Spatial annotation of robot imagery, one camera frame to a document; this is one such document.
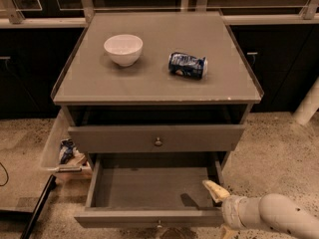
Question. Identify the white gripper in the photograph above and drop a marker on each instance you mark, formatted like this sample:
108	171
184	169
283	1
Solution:
231	210

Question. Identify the grey drawer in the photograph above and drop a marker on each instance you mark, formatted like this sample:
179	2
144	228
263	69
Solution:
152	190
156	138

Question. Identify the grey top drawer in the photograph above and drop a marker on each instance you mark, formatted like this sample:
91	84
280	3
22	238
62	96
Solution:
156	138

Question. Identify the grey drawer cabinet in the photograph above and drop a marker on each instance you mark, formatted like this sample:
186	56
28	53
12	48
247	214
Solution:
97	91

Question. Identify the crushed blue soda can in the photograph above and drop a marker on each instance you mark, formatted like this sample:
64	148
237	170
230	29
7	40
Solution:
186	65

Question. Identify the blue snack bag in bin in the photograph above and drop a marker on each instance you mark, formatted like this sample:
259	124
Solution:
66	150

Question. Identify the black bar on floor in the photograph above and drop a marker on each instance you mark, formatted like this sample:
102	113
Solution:
50	185

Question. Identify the clear plastic bin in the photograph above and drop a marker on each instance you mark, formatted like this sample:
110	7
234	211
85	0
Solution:
77	167

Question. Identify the white ceramic bowl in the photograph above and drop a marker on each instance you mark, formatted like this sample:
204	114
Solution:
124	49

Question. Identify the white post at right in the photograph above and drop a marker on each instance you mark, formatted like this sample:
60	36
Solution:
309	106

